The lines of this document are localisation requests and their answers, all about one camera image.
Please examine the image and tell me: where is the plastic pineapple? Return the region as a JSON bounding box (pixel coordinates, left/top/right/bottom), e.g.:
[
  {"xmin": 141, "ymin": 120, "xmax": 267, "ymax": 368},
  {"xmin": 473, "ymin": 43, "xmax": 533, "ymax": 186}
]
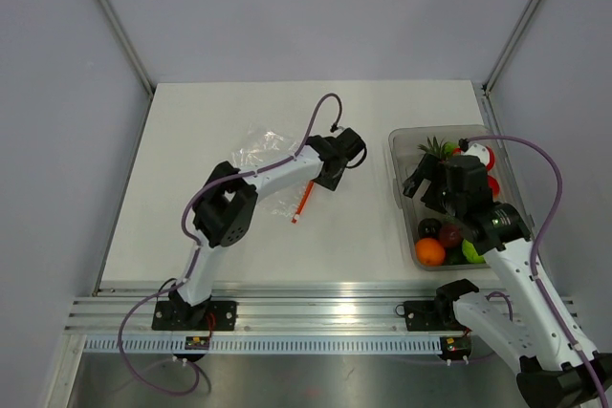
[{"xmin": 417, "ymin": 136, "xmax": 458, "ymax": 161}]

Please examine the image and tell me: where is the clear orange zip top bag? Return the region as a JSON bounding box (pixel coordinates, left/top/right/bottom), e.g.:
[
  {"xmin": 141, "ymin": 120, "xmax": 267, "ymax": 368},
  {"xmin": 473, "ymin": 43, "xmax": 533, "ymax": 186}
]
[{"xmin": 229, "ymin": 123, "xmax": 312, "ymax": 225}]

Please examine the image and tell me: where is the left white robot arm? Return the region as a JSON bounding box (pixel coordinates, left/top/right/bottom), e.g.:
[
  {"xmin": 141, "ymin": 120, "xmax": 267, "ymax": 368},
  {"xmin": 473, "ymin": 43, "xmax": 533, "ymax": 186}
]
[{"xmin": 152, "ymin": 128, "xmax": 367, "ymax": 333}]

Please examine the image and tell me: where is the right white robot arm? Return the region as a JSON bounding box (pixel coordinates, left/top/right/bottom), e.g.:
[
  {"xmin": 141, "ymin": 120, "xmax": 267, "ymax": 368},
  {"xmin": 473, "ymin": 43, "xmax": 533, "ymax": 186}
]
[{"xmin": 403, "ymin": 154, "xmax": 611, "ymax": 407}]

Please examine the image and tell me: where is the clear plastic food bin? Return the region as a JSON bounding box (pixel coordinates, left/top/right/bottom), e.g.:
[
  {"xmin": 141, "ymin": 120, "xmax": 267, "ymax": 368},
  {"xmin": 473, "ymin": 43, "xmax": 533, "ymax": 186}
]
[{"xmin": 388, "ymin": 125, "xmax": 529, "ymax": 271}]

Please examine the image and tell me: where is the red tomato lower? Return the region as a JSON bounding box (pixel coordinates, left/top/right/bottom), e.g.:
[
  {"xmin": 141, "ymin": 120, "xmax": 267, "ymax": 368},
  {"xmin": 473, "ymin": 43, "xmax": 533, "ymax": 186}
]
[{"xmin": 487, "ymin": 175, "xmax": 501, "ymax": 198}]

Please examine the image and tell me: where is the red tomato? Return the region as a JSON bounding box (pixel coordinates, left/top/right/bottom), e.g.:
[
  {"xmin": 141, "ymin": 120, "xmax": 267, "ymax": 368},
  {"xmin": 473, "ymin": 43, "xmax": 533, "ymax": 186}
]
[
  {"xmin": 487, "ymin": 175, "xmax": 501, "ymax": 198},
  {"xmin": 486, "ymin": 146, "xmax": 496, "ymax": 171}
]

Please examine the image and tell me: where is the dark purple plum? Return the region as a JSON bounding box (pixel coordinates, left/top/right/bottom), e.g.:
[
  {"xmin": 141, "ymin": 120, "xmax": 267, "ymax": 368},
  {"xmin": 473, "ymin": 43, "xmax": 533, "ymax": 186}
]
[{"xmin": 417, "ymin": 218, "xmax": 442, "ymax": 240}]

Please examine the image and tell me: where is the red tomato upper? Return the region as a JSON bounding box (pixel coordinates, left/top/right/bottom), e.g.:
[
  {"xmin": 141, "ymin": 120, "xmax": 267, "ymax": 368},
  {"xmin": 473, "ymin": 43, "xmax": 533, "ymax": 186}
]
[{"xmin": 486, "ymin": 146, "xmax": 496, "ymax": 171}]

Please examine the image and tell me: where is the dark red apple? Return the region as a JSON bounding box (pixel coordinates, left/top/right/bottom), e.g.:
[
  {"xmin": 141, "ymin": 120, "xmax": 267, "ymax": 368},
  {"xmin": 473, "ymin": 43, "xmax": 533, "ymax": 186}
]
[{"xmin": 438, "ymin": 224, "xmax": 463, "ymax": 248}]

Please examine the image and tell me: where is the orange fruit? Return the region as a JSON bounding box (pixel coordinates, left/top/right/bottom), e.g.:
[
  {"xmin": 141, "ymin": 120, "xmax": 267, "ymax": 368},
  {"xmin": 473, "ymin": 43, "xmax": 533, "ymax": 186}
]
[{"xmin": 415, "ymin": 238, "xmax": 446, "ymax": 267}]

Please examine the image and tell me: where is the green lime apple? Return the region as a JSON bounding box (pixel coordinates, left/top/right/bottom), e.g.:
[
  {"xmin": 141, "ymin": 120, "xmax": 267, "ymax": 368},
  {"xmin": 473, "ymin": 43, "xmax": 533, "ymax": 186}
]
[{"xmin": 461, "ymin": 240, "xmax": 486, "ymax": 265}]

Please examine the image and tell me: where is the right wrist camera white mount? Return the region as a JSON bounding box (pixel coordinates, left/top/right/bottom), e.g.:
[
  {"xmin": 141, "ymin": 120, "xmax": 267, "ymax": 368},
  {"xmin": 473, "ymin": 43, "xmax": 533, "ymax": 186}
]
[{"xmin": 459, "ymin": 139, "xmax": 489, "ymax": 166}]

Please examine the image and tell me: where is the right aluminium frame post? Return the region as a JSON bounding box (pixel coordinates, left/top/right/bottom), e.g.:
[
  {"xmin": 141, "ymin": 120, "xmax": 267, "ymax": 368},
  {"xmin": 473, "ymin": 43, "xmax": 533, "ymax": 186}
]
[{"xmin": 482, "ymin": 0, "xmax": 545, "ymax": 97}]

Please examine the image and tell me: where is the aluminium frame post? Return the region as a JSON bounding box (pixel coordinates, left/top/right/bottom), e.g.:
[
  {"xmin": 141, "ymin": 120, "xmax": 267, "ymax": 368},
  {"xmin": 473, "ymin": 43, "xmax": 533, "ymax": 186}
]
[
  {"xmin": 95, "ymin": 0, "xmax": 156, "ymax": 100},
  {"xmin": 482, "ymin": 0, "xmax": 545, "ymax": 97}
]

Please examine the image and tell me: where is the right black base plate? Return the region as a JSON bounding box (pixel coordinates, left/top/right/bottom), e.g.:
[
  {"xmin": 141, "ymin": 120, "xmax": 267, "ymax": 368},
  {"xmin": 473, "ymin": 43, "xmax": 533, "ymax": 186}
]
[{"xmin": 394, "ymin": 300, "xmax": 470, "ymax": 333}]

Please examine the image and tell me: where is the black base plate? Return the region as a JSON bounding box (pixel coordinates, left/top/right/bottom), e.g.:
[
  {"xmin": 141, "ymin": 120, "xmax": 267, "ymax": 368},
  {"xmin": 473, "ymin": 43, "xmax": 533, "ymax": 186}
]
[
  {"xmin": 151, "ymin": 300, "xmax": 237, "ymax": 332},
  {"xmin": 394, "ymin": 300, "xmax": 470, "ymax": 333}
]

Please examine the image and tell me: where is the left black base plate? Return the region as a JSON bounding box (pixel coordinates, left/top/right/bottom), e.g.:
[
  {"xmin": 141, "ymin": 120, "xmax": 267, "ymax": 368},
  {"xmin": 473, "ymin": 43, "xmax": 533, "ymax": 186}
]
[{"xmin": 151, "ymin": 300, "xmax": 237, "ymax": 332}]

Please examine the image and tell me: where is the aluminium mounting rail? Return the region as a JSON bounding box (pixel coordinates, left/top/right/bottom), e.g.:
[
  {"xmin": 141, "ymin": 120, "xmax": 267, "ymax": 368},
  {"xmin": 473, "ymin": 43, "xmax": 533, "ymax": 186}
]
[{"xmin": 64, "ymin": 282, "xmax": 435, "ymax": 336}]

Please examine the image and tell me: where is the white slotted cable duct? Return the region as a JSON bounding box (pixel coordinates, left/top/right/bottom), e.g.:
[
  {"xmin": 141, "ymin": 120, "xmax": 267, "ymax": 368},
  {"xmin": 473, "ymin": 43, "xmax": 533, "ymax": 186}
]
[{"xmin": 83, "ymin": 334, "xmax": 443, "ymax": 354}]

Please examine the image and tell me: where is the left aluminium frame post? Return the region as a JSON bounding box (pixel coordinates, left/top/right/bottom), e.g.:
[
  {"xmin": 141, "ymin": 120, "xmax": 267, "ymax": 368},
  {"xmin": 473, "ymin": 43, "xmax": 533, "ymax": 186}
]
[{"xmin": 95, "ymin": 0, "xmax": 156, "ymax": 100}]

